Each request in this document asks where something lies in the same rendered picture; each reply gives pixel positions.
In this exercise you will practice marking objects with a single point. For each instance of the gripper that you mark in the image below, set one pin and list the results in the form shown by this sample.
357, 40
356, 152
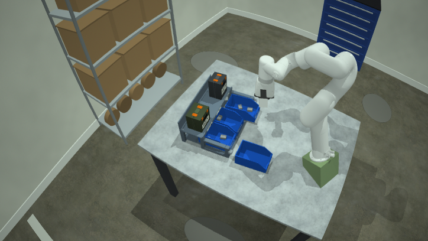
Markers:
269, 89

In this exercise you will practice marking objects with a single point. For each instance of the dark grey shelf rack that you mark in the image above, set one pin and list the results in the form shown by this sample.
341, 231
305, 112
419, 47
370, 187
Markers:
215, 105

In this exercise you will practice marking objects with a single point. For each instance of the dark grey tool case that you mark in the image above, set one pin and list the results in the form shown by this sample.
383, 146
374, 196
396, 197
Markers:
217, 85

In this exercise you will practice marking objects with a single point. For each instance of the blue bin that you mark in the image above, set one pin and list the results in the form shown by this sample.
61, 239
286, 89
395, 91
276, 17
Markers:
230, 119
253, 156
215, 132
236, 100

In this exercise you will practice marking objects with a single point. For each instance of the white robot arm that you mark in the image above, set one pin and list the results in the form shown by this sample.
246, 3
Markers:
315, 114

